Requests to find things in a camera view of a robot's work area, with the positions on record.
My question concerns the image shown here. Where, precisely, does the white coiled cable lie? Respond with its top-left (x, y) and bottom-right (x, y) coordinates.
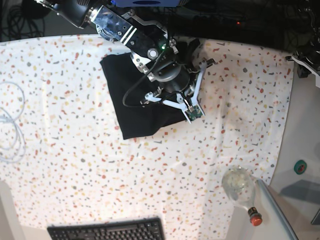
top-left (0, 79), bottom-right (27, 165)

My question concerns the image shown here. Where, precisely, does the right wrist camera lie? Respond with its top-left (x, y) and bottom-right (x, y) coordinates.
top-left (184, 104), bottom-right (205, 124)

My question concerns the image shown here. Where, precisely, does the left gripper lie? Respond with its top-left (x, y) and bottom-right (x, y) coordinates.
top-left (285, 48), bottom-right (320, 78)

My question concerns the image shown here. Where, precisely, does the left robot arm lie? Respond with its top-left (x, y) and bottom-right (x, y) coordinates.
top-left (285, 0), bottom-right (320, 78)

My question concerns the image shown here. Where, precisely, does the black t-shirt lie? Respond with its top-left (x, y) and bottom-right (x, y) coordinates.
top-left (100, 53), bottom-right (186, 140)

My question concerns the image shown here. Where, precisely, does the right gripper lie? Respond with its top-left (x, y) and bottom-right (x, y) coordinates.
top-left (139, 38), bottom-right (216, 112)

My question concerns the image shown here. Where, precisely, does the terrazzo patterned tablecloth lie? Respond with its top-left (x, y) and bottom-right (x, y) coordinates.
top-left (0, 35), bottom-right (294, 240)

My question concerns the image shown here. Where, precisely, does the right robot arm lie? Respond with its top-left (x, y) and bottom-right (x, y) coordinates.
top-left (38, 0), bottom-right (216, 115)

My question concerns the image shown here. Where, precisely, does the blue box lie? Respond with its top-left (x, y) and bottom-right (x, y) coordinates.
top-left (111, 0), bottom-right (189, 8)

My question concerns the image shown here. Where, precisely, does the silver metal bar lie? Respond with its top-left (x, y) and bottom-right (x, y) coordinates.
top-left (256, 179), bottom-right (298, 240)

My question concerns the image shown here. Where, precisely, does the green tape roll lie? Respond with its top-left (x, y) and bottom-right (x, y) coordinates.
top-left (293, 159), bottom-right (307, 175)

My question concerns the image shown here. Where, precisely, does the black computer keyboard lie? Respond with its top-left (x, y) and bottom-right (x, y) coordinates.
top-left (47, 217), bottom-right (165, 240)

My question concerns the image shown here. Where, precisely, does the clear bottle with orange cap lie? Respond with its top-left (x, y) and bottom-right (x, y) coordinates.
top-left (221, 165), bottom-right (263, 227)

